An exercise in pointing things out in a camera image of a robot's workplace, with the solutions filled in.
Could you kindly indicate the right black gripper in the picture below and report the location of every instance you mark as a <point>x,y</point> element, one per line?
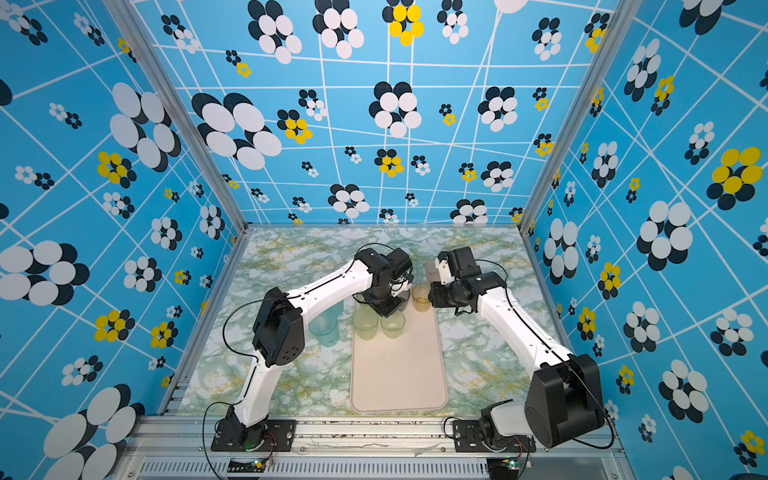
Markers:
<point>437,298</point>

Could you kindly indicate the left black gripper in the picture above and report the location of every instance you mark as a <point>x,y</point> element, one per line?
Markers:
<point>384,311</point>

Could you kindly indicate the grey smoky cup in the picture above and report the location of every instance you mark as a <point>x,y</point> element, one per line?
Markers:
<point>404,298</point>

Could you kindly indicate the amber yellow cup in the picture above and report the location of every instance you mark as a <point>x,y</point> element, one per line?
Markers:
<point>420,297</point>

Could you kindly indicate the light green textured cup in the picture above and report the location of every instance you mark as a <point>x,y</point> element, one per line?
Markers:
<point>365,322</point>
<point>393,325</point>

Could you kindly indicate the light green textured cup front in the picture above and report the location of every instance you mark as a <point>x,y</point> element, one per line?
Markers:
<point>393,325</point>

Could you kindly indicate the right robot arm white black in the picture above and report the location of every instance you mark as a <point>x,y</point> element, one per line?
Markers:
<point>564,399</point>

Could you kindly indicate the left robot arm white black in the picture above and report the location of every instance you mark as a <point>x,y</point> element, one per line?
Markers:
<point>279,333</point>

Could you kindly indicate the pink rectangular tray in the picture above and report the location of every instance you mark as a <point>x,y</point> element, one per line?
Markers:
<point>401,374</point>

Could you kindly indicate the pink textured cup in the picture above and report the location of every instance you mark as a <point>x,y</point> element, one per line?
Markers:
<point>431,271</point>

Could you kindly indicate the tall teal cup rear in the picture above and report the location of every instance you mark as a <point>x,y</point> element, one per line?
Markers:
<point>336,310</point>

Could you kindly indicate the tall teal cup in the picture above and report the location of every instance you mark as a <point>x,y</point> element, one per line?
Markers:
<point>336,310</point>
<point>325,329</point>

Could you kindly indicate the tall teal cup front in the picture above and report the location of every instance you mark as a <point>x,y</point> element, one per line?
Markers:
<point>325,329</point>

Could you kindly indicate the right green circuit board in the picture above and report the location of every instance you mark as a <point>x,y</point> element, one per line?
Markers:
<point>504,468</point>

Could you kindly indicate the green circuit board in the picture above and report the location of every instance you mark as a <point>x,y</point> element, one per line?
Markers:
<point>248,466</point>
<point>504,468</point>

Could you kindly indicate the left green circuit board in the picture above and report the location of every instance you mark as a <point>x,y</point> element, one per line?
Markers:
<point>248,466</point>

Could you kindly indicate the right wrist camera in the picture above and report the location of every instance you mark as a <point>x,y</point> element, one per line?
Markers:
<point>443,268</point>

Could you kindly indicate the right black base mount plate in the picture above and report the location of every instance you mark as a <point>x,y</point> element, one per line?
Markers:
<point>468,437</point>

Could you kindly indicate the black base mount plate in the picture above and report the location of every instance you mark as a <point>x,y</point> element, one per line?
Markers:
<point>265,436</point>
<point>468,437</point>

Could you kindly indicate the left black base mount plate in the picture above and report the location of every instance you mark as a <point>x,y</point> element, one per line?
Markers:
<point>265,436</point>

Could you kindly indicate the aluminium front rail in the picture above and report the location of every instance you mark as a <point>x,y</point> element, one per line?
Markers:
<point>354,448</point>

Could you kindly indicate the right aluminium corner post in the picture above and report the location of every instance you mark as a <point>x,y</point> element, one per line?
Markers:
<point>621,21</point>

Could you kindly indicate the aluminium corner post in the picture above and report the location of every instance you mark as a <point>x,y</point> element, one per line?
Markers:
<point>127,22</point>
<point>621,21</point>

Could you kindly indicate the left aluminium corner post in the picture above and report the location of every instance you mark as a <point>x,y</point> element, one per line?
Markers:
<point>127,22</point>

